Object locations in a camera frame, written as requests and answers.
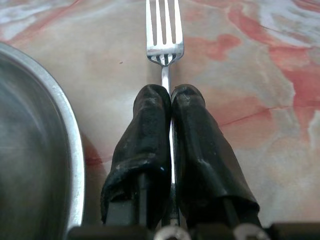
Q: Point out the stainless steel plate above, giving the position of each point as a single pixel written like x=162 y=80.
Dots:
x=32 y=150

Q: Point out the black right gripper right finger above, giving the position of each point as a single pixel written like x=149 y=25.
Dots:
x=200 y=155

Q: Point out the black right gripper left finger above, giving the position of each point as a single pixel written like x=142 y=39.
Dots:
x=142 y=140

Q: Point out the stainless steel fork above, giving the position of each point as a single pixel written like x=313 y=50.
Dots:
x=165 y=51

